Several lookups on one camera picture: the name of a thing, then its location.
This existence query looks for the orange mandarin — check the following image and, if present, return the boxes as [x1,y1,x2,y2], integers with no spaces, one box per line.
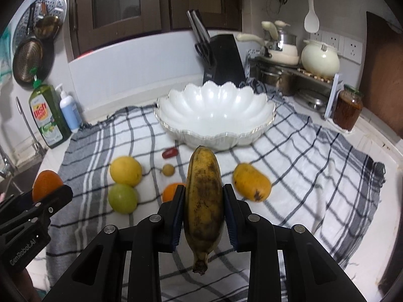
[162,183,186,203]
[32,170,63,203]

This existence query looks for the green apple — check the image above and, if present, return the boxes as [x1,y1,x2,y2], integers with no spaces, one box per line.
[108,183,138,214]

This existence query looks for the yellow lemon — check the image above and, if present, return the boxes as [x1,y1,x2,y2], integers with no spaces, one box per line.
[109,156,142,187]

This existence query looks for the yellow mango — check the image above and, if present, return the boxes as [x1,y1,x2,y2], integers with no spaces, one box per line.
[232,163,272,202]

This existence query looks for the spotted yellow banana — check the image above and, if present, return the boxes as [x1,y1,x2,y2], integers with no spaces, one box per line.
[184,146,224,275]

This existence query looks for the chrome kitchen faucet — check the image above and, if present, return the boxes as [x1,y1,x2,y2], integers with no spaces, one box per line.
[0,146,17,179]

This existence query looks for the black kitchen scissors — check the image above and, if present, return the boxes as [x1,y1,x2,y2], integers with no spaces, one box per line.
[195,42,217,67]

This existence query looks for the operator hand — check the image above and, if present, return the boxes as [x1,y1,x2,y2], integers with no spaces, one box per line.
[4,269,42,302]

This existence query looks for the thin chrome water tap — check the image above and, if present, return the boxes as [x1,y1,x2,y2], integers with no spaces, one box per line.
[15,97,46,158]

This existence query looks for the grey checked cloth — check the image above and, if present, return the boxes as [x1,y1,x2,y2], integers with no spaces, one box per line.
[45,91,385,301]

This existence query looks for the green dish soap bottle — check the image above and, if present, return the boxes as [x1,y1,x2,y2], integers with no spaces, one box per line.
[29,67,71,149]

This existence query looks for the blue pump bottle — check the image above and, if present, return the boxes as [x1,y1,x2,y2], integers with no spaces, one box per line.
[55,83,83,133]

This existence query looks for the small tan longan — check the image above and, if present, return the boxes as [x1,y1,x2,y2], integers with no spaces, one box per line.
[161,164,176,177]

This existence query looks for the red grape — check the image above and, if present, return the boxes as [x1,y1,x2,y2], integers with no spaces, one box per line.
[162,147,178,160]

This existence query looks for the perforated frying pan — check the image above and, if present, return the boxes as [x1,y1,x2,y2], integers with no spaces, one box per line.
[12,3,55,87]

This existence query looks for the small brass ladle pan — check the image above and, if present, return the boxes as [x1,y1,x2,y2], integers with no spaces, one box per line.
[33,2,62,41]

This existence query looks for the glass jar red sauce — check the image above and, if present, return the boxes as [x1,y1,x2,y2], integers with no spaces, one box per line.
[333,84,363,131]

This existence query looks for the metal countertop rack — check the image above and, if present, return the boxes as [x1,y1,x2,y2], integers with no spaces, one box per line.
[245,56,342,119]

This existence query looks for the white scalloped bowl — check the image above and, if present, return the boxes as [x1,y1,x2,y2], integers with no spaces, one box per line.
[154,81,277,151]

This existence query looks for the steel pot under rack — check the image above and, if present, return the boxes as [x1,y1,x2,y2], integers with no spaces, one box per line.
[256,65,296,96]

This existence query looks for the round steel steamer plate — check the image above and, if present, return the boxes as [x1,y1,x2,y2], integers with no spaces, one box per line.
[12,0,67,52]

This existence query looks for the brown wooden cutting board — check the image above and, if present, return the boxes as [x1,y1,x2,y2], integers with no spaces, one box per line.
[359,12,402,153]

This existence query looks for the cream ceramic pot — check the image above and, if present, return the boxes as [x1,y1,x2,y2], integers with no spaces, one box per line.
[300,40,340,79]

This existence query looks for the black knife block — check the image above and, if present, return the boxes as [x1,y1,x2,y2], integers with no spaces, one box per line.
[186,10,246,87]

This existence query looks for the cream saucepan with lid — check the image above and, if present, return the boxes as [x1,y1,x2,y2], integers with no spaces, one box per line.
[236,20,300,66]

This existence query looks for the white rice paddle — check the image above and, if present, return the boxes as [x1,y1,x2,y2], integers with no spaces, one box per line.
[304,0,320,33]

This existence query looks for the dark wooden window frame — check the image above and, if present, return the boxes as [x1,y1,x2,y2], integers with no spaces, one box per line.
[68,0,242,58]

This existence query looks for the white wall power socket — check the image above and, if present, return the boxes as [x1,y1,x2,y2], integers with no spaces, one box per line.
[309,30,363,65]

